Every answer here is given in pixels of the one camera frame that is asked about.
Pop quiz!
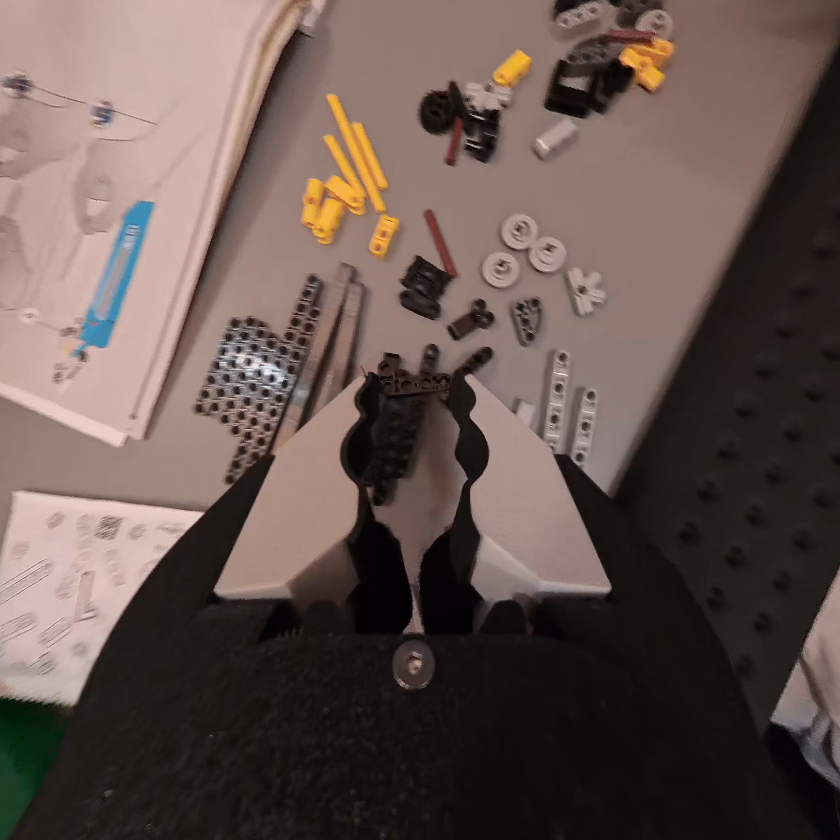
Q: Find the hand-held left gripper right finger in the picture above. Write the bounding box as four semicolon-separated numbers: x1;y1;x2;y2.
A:
451;373;614;601

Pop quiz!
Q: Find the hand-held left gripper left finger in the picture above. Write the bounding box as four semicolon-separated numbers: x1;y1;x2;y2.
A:
214;374;382;603

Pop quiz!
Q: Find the row of dark grey lego beams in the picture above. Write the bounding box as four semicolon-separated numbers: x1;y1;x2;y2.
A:
193;272;324;485

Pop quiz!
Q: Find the printed white paper bag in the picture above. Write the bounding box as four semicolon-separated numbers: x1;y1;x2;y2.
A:
0;489;204;706

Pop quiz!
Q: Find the black thin lego liftarm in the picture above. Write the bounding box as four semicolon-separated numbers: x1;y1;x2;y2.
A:
399;289;442;322

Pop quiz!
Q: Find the yellow thin lego liftarm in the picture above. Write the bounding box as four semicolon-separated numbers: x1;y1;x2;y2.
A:
369;215;402;259

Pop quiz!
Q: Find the pile of mixed lego pieces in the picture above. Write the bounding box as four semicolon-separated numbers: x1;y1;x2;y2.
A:
543;0;677;120

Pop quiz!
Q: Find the medium light grey lego beam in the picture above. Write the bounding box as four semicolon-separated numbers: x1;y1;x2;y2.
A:
570;387;600;469

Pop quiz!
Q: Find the wide black lego beam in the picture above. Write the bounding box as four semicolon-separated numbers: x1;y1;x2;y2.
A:
363;394;409;508
388;394;429;488

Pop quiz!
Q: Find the long light grey lego beam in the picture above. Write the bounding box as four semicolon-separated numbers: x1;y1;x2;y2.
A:
541;350;572;442

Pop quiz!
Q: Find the dark grey lego piece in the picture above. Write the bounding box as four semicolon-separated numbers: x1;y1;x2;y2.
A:
511;297;545;348

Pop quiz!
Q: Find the black lego pin connector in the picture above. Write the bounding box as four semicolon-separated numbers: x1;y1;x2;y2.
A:
448;298;497;341

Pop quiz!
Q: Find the light grey star lego piece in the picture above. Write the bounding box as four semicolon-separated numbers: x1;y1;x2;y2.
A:
462;80;513;113
566;266;609;318

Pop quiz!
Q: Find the black square lego connector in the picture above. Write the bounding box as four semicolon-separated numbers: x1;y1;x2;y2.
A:
403;255;454;297

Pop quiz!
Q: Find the lego instruction booklet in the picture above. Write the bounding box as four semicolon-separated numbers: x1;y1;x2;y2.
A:
0;0;326;447

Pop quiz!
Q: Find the long yellow lego axle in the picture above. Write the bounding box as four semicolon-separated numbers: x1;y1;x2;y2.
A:
326;94;389;215

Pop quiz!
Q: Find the light grey lego brick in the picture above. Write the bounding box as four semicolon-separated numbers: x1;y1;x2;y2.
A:
533;118;580;160

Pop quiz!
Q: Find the black lego connector piece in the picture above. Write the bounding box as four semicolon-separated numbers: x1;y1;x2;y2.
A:
462;108;504;165

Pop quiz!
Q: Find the black lego gear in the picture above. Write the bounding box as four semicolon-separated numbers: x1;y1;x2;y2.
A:
419;87;462;137

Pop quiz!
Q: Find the held dark grey beam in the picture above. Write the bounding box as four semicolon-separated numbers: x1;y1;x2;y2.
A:
318;282;367;396

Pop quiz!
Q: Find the white shirt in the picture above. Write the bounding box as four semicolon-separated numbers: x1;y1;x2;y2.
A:
771;610;840;788

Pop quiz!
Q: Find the green plastic bin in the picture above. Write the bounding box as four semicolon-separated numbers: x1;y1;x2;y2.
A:
0;697;70;828

